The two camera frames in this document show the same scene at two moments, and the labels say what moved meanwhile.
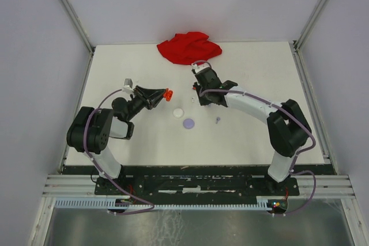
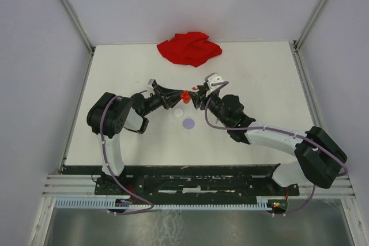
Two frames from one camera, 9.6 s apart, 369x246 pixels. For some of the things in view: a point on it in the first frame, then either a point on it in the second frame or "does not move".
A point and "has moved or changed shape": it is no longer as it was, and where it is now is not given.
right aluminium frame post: [300, 39] does not move
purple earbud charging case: [188, 123] does not move
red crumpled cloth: [189, 48] does not move
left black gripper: [150, 103] → [168, 97]
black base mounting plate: [197, 180] does not move
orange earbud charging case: [168, 94] has moved or changed shape
